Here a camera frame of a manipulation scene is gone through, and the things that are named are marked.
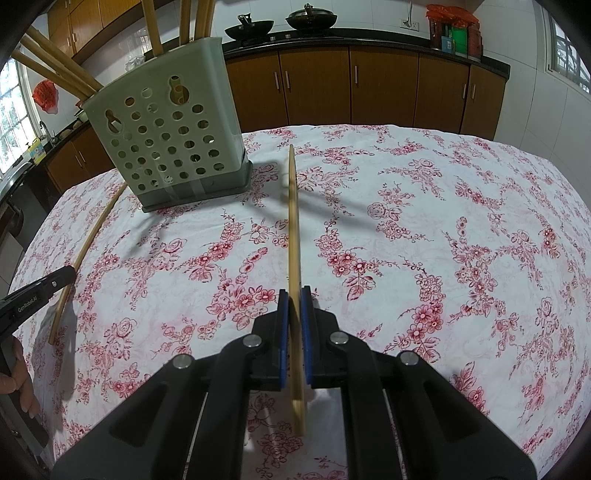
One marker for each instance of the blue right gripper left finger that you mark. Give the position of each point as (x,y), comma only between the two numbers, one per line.
(283,313)

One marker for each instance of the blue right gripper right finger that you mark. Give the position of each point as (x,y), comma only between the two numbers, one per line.
(307,332)

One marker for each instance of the left kitchen window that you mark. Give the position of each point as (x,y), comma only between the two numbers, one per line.
(18,120)

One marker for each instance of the person's left hand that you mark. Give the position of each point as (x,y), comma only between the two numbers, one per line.
(20,381)

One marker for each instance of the chrome sink faucet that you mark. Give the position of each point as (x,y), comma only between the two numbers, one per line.
(46,134)

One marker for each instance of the green perforated utensil holder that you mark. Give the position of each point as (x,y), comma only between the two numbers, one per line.
(170,127)

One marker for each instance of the red hanging plastic bag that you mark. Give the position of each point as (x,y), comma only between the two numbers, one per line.
(46,96)

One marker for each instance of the black wok on stove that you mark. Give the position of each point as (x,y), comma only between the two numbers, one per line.
(248,29)

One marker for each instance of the lidded black wok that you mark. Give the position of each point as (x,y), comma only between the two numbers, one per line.
(311,19)

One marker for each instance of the green box on counter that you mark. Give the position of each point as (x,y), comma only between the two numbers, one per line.
(460,40)

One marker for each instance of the orange plastic bag on counter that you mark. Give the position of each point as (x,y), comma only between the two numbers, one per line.
(456,16)

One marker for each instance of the right barred window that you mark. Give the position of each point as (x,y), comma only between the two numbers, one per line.
(562,57)

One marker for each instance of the wall power socket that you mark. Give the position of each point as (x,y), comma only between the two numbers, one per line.
(410,25)

